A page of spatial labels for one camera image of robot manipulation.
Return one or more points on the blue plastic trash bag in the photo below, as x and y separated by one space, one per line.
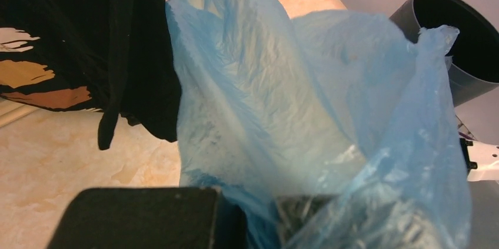
333 103

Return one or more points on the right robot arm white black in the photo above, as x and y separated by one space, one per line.
481 160

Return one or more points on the black round trash bin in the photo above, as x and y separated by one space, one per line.
473 70

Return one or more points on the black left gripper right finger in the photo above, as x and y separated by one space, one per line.
296 211

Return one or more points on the wooden clothes rack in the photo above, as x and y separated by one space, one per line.
12 111

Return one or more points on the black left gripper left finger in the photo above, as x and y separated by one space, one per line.
186 217

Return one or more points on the black printed t-shirt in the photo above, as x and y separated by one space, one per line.
114 56

